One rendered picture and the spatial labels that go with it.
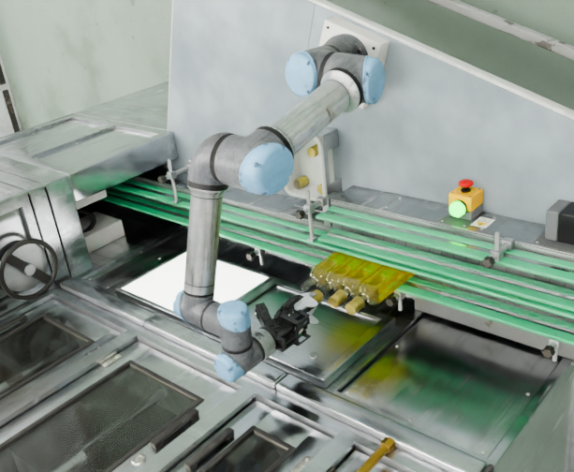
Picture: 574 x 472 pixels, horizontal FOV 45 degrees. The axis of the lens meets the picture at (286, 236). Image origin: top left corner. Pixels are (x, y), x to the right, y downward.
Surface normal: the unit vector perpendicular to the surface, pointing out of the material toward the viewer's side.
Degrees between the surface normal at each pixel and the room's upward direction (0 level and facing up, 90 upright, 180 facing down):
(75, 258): 90
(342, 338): 90
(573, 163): 0
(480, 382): 90
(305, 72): 6
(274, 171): 85
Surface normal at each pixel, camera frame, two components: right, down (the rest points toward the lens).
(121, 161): 0.75, 0.21
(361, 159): -0.65, 0.40
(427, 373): -0.12, -0.90
